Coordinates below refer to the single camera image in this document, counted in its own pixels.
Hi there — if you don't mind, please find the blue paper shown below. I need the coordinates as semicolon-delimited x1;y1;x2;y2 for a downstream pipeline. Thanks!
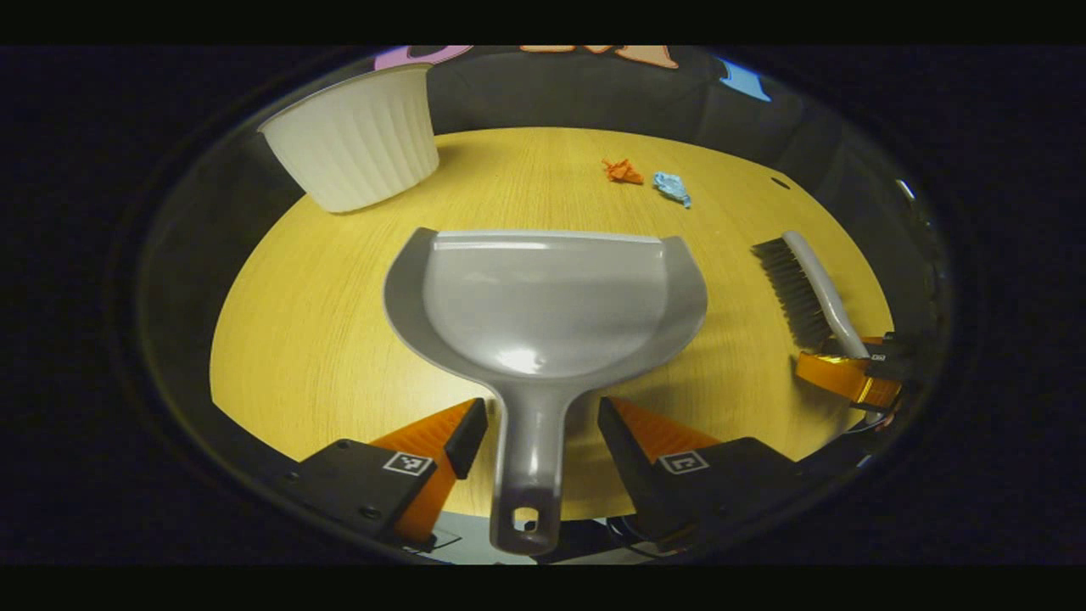
652;171;691;209

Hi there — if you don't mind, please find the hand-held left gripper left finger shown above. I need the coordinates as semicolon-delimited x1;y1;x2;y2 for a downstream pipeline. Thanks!
284;397;489;548

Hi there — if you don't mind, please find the grey dustpan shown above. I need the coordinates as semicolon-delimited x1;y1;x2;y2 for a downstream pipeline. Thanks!
383;227;708;557

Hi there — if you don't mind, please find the white ribbed garbage bin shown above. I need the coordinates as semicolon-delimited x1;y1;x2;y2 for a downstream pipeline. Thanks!
259;64;440;213

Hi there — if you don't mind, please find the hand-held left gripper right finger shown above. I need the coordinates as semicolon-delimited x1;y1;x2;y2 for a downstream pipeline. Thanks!
598;396;815;548

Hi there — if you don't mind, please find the grey small broom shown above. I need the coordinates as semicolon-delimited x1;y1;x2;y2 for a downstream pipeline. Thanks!
752;231;870;357

